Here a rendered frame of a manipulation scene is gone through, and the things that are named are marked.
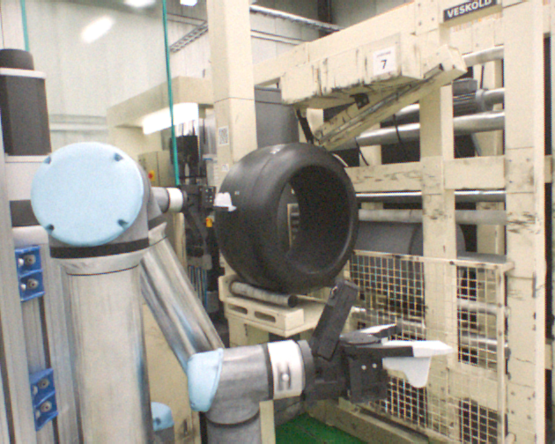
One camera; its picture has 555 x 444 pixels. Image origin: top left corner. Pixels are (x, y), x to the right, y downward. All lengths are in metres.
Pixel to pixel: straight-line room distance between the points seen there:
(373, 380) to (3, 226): 0.62
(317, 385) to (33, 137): 0.65
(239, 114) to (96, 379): 1.39
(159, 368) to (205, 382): 1.41
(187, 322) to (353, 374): 0.26
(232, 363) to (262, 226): 0.84
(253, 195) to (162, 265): 0.77
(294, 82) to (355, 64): 0.32
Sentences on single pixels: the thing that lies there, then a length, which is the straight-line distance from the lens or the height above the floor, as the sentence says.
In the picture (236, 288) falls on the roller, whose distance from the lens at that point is 1.72.
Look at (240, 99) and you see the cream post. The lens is 1.83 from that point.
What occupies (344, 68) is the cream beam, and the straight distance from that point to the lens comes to 1.72.
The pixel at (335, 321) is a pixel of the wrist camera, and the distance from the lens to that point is 0.63.
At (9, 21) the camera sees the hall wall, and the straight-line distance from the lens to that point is 11.09.
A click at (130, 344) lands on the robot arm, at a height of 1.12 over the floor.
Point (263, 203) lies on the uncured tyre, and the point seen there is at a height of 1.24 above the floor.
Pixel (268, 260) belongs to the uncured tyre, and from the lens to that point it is 1.43.
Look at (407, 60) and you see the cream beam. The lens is 1.61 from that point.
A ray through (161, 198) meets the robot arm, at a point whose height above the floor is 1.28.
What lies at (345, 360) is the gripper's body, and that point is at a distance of 0.64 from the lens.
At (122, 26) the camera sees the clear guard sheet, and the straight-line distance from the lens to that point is 1.98.
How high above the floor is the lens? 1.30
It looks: 5 degrees down
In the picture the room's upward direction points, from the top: 3 degrees counter-clockwise
